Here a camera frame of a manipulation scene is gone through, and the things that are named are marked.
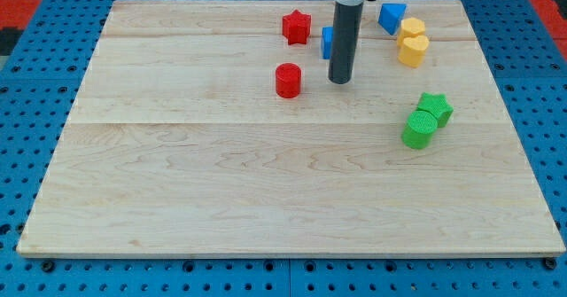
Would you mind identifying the yellow hexagon block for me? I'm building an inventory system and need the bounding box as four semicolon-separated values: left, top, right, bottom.
397;17;426;47

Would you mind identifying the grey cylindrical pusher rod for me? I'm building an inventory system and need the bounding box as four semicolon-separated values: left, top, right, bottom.
328;3;363;84

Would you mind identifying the red star block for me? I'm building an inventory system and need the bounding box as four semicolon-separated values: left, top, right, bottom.
282;10;312;45

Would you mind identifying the blue cube block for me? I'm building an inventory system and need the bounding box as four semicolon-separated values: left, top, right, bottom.
320;26;333;59

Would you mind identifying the green star block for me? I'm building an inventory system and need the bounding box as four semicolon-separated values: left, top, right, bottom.
417;92;454;128

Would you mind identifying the green cylinder block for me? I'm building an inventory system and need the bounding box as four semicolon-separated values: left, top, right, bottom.
401;110;438;150

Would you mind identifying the wooden board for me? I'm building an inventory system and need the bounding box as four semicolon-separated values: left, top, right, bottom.
17;0;565;259

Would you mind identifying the red cylinder block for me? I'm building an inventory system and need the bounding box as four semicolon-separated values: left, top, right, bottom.
275;63;302;98

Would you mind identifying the blue triangle block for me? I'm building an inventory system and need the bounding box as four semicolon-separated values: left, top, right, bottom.
377;3;407;35

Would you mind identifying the yellow heart block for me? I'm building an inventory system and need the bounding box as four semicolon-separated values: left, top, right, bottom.
398;35;430;68

